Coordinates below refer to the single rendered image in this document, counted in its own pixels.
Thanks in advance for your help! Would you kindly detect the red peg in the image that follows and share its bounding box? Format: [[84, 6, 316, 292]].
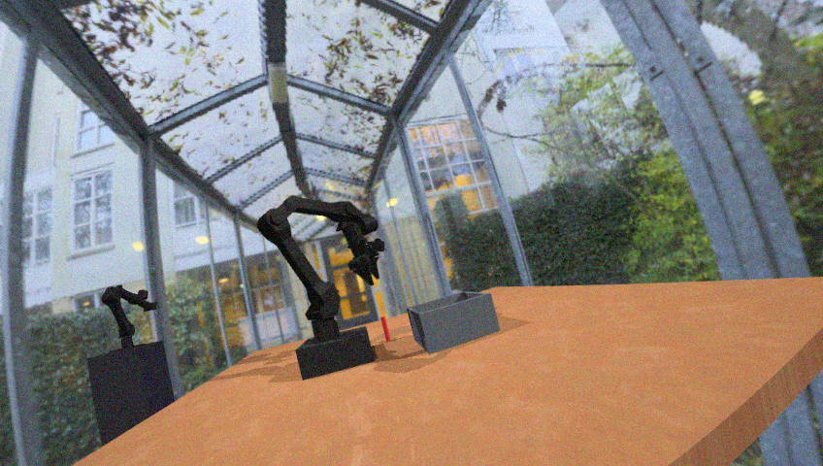
[[381, 316, 391, 342]]

